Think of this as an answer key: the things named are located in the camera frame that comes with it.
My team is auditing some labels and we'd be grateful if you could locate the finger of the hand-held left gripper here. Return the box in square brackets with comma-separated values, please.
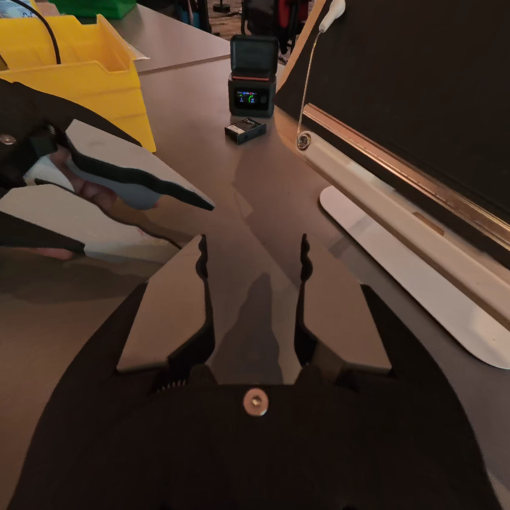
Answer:
[64, 119, 216, 212]
[0, 183, 193, 265]

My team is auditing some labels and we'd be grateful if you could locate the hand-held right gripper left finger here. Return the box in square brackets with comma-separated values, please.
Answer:
[116, 234, 216, 373]

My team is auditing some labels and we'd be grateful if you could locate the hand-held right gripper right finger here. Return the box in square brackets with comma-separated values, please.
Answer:
[294, 233, 394, 374]

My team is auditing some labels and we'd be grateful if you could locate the yellow plastic bin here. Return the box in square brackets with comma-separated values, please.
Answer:
[0, 14, 157, 153]

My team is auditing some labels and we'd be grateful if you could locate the person's left hand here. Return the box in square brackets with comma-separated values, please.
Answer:
[50, 151, 160, 216]

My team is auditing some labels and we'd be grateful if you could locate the green plastic box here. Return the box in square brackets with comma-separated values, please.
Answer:
[50, 0, 138, 20]

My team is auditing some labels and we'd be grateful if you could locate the black battery charger case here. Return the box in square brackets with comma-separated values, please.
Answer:
[228, 34, 279, 119]

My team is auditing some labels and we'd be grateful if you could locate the wooden book stand white base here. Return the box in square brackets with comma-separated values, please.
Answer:
[274, 0, 510, 370]

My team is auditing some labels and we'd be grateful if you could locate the thin black cable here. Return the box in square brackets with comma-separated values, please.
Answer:
[7, 0, 62, 65]

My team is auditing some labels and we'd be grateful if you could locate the black camera battery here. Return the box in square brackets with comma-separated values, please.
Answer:
[224, 117, 267, 145]

